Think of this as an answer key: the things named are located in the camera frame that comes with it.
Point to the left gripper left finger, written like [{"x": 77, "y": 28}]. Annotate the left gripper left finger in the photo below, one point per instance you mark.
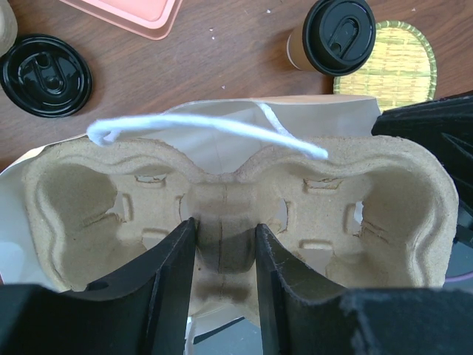
[{"x": 140, "y": 308}]

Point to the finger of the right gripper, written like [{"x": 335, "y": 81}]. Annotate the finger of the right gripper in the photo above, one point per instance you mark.
[{"x": 442, "y": 126}]

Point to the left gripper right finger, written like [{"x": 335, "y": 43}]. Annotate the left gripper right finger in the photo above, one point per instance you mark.
[{"x": 303, "y": 312}]

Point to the cardboard cup carrier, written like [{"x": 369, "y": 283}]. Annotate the cardboard cup carrier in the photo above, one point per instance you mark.
[{"x": 379, "y": 212}]

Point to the black cup lid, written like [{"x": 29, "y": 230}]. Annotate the black cup lid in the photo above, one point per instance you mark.
[{"x": 338, "y": 36}]

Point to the single brown paper cup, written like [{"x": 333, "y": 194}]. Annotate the single brown paper cup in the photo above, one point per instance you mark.
[{"x": 295, "y": 50}]

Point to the brown paper cup stack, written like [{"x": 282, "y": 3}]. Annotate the brown paper cup stack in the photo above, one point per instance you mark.
[{"x": 8, "y": 27}]

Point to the woven bamboo coaster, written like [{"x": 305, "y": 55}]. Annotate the woven bamboo coaster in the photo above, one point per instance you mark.
[{"x": 400, "y": 71}]

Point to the black lid stack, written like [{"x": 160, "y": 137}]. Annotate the black lid stack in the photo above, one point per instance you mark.
[{"x": 45, "y": 76}]

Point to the pink tray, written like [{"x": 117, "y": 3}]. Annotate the pink tray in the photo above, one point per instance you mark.
[{"x": 149, "y": 19}]

